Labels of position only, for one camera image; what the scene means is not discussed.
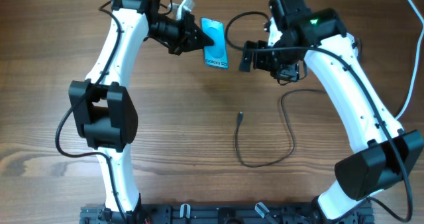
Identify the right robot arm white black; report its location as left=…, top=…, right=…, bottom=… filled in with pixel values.
left=240, top=0, right=423, bottom=223

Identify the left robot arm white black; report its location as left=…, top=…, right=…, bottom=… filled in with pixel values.
left=67, top=0, right=214, bottom=223

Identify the teal Galaxy S25 smartphone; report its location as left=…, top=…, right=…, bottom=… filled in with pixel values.
left=201, top=17, right=229, bottom=69

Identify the black USB charging cable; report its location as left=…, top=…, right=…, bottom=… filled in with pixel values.
left=235, top=89, right=327, bottom=168

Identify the white power strip cord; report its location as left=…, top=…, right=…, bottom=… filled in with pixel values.
left=394, top=0, right=424, bottom=121

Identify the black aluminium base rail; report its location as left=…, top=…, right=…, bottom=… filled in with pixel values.
left=79, top=202, right=375, bottom=224

